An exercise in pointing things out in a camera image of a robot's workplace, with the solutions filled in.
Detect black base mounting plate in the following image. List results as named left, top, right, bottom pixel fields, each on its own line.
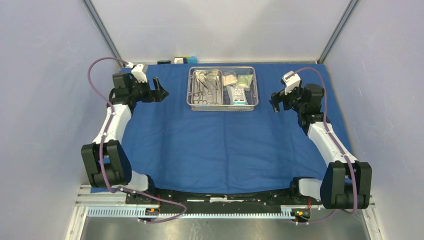
left=125, top=188, right=321, bottom=215

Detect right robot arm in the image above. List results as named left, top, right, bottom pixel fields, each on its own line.
left=269, top=83, right=372, bottom=211

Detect purple cable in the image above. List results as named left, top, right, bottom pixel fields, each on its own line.
left=286, top=67, right=359, bottom=225
left=87, top=56, right=188, bottom=224

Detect green packet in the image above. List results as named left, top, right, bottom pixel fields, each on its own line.
left=236, top=74, right=253, bottom=91

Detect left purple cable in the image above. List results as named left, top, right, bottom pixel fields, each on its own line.
left=87, top=56, right=188, bottom=224

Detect surgical scissors forceps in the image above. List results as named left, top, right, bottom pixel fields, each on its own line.
left=192, top=74, right=208, bottom=105

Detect white blue labelled packet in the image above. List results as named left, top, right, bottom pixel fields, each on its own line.
left=226, top=85, right=247, bottom=106

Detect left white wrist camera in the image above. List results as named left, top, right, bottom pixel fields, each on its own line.
left=131, top=63, right=148, bottom=84

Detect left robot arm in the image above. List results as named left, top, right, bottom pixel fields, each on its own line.
left=80, top=72, right=169, bottom=204

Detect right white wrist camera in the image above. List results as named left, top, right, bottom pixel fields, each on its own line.
left=281, top=71, right=301, bottom=95

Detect wire mesh instrument basket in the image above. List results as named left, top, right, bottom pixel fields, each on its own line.
left=186, top=66, right=259, bottom=112

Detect blue surgical drape cloth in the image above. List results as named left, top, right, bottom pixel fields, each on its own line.
left=89, top=62, right=354, bottom=195

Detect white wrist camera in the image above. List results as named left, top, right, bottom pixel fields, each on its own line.
left=131, top=63, right=148, bottom=84
left=281, top=71, right=301, bottom=95

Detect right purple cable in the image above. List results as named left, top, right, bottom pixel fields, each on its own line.
left=286, top=67, right=359, bottom=225

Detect white yellow small object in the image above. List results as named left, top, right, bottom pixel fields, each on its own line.
left=173, top=56, right=191, bottom=64

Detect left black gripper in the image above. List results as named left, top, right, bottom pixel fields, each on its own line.
left=128, top=77, right=169, bottom=103

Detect stainless steel inner tray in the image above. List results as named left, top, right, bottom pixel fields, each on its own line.
left=187, top=69, right=224, bottom=105

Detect beige gauze packet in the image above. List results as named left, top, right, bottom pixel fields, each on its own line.
left=222, top=70, right=238, bottom=86

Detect blue small block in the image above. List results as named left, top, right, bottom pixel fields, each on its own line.
left=187, top=56, right=198, bottom=64

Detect white slotted cable duct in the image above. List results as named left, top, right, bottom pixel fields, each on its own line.
left=86, top=206, right=309, bottom=220

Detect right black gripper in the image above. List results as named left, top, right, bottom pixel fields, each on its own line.
left=268, top=83, right=306, bottom=114

